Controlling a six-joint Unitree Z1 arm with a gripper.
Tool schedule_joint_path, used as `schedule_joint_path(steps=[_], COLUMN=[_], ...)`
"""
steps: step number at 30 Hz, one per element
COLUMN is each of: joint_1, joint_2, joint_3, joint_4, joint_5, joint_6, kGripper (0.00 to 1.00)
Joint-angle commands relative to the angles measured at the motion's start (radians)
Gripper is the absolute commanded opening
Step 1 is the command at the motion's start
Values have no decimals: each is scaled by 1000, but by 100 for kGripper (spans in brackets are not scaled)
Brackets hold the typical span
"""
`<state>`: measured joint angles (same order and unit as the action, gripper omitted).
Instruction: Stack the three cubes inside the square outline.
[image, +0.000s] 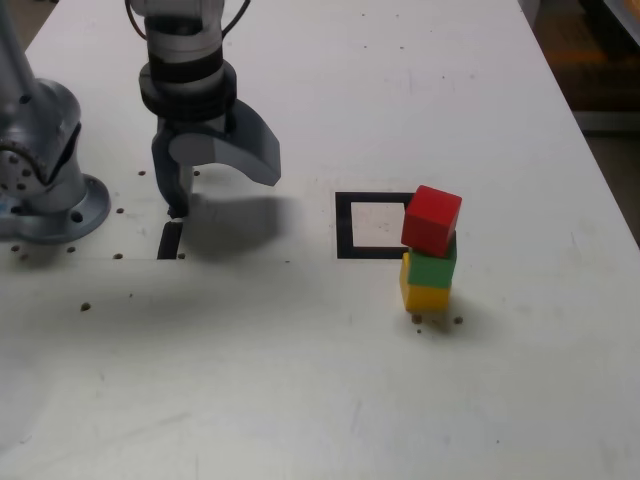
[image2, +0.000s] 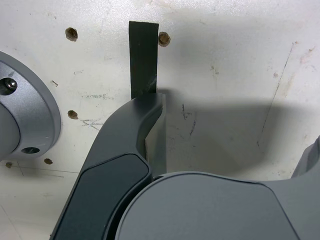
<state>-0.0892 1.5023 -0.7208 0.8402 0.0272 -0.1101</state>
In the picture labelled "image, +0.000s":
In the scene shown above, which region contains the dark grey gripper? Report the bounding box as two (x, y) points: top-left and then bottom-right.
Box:
(151, 98), (282, 220)

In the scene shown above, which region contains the red cube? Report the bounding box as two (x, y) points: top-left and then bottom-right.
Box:
(401, 184), (463, 259)

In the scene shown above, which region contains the green cube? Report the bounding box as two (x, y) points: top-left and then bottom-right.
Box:
(407, 234), (458, 290)

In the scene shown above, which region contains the yellow cube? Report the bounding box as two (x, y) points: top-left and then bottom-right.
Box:
(398, 252), (453, 313)

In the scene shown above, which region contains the black tape square outline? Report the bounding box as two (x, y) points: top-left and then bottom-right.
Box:
(334, 191), (419, 260)

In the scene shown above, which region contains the black tape strip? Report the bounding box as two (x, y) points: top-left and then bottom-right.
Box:
(156, 218), (184, 261)

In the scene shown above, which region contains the short black looped cable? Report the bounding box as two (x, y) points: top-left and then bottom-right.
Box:
(123, 0), (252, 40)

